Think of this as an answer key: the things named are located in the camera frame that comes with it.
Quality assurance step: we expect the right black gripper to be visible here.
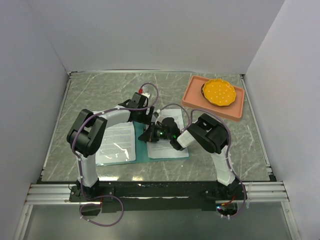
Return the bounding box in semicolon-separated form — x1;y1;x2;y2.
139;122;173;143

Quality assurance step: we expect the teal file folder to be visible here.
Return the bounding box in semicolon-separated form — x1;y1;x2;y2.
96;108;190;167

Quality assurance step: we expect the printed paper sheet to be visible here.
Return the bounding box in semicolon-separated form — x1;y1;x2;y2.
146;108;189;160
95;122;136;166

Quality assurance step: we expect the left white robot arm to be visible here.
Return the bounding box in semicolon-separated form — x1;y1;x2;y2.
66;92;155;201

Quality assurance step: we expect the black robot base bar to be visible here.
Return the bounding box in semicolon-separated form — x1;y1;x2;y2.
69;181;247;213

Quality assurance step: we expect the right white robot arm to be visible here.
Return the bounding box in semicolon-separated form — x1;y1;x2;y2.
138;113;242;200

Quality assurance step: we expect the pink rectangular tray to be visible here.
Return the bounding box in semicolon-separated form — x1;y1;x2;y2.
181;75;245;122

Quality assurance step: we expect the orange dotted plate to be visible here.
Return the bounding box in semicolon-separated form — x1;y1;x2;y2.
201;78;237;107

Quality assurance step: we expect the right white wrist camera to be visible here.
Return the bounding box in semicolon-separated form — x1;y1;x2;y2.
153;109;163;121

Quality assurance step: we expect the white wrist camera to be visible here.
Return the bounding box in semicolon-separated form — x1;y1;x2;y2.
138;87;151;99
153;109;163;121

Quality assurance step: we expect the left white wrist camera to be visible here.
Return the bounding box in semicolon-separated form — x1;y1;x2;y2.
138;87;151;99

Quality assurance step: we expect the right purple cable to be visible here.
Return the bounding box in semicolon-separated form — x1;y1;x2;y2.
157;104;249;221

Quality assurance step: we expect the purple cable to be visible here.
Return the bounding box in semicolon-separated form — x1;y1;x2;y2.
71;83;161;228
157;104;249;221

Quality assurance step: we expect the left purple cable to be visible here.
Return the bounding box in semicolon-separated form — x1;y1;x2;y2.
71;83;161;228

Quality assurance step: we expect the aluminium frame rail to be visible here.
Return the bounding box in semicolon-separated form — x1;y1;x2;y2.
13;182;301;240

